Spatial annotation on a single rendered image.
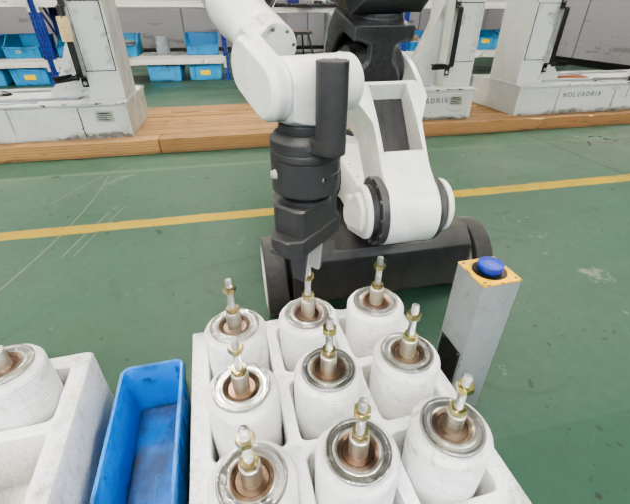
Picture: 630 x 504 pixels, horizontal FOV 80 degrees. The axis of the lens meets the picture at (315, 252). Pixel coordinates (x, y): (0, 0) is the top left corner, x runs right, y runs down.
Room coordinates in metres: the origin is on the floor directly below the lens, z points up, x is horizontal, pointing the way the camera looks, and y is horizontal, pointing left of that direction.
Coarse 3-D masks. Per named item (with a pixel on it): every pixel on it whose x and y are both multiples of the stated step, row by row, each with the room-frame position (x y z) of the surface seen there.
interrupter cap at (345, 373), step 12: (336, 348) 0.38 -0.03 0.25; (312, 360) 0.36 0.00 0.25; (348, 360) 0.36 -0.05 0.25; (312, 372) 0.34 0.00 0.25; (336, 372) 0.34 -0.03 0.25; (348, 372) 0.34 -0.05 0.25; (312, 384) 0.32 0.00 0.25; (324, 384) 0.32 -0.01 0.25; (336, 384) 0.32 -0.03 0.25; (348, 384) 0.32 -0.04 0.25
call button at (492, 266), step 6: (480, 258) 0.50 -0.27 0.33; (486, 258) 0.50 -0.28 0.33; (492, 258) 0.50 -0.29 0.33; (480, 264) 0.49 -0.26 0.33; (486, 264) 0.49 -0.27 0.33; (492, 264) 0.49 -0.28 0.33; (498, 264) 0.49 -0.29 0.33; (480, 270) 0.49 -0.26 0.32; (486, 270) 0.48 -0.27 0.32; (492, 270) 0.47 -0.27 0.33; (498, 270) 0.47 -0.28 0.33
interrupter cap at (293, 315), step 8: (288, 304) 0.48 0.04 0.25; (296, 304) 0.48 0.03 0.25; (320, 304) 0.48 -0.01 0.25; (288, 312) 0.46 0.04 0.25; (296, 312) 0.46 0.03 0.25; (320, 312) 0.46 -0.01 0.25; (328, 312) 0.46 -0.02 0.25; (288, 320) 0.44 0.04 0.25; (296, 320) 0.44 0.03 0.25; (304, 320) 0.44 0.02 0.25; (312, 320) 0.44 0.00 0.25; (320, 320) 0.44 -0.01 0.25; (304, 328) 0.42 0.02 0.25; (312, 328) 0.42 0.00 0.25
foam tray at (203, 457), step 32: (352, 352) 0.44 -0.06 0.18; (192, 384) 0.38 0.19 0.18; (288, 384) 0.38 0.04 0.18; (448, 384) 0.38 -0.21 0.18; (192, 416) 0.32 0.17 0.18; (288, 416) 0.32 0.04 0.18; (192, 448) 0.28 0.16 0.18; (288, 448) 0.28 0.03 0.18; (192, 480) 0.24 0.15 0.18; (480, 480) 0.25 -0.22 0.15; (512, 480) 0.24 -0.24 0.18
